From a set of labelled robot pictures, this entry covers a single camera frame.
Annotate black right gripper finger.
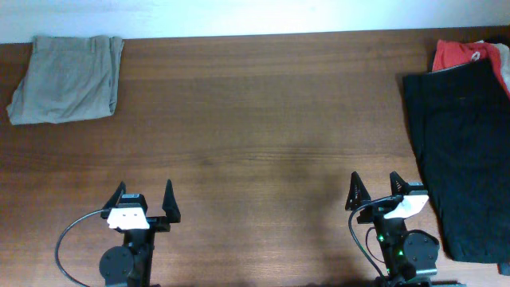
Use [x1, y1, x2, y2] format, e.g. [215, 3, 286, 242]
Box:
[345, 171, 371, 210]
[390, 171, 408, 195]

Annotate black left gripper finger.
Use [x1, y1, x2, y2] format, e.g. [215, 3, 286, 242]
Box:
[103, 182, 126, 210]
[162, 179, 181, 223]

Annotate black shorts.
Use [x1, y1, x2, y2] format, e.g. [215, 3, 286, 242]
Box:
[402, 60, 509, 263]

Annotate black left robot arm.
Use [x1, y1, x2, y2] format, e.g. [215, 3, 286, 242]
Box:
[99, 180, 181, 287]

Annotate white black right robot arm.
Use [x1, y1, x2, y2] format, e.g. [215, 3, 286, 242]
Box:
[345, 171, 460, 287]

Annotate folded khaki shorts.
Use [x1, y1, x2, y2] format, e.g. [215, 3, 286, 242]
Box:
[6, 36, 124, 125]

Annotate red shirt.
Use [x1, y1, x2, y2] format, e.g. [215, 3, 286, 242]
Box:
[431, 39, 510, 100]

